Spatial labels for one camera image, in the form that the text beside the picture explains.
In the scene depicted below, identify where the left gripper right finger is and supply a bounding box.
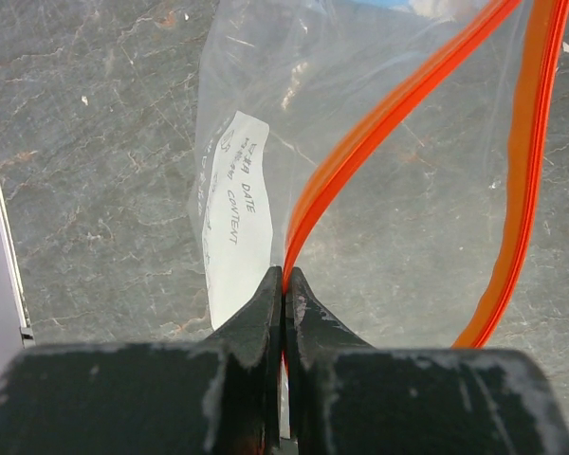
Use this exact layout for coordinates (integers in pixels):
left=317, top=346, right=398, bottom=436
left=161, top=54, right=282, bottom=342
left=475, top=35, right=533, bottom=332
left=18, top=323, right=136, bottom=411
left=284, top=269, right=569, bottom=454

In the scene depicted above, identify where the clear zip top bag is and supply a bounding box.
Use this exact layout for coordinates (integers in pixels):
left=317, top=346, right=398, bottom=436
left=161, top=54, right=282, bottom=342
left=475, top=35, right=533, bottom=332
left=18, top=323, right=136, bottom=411
left=190, top=1, right=569, bottom=348

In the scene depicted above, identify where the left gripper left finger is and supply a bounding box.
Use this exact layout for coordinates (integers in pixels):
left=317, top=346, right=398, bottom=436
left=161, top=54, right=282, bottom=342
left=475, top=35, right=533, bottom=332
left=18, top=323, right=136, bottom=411
left=0, top=267, right=282, bottom=454

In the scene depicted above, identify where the blue patterned cloth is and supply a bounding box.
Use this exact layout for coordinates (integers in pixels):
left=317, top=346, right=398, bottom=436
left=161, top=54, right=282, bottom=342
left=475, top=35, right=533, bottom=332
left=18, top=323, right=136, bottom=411
left=357, top=0, right=456, bottom=18

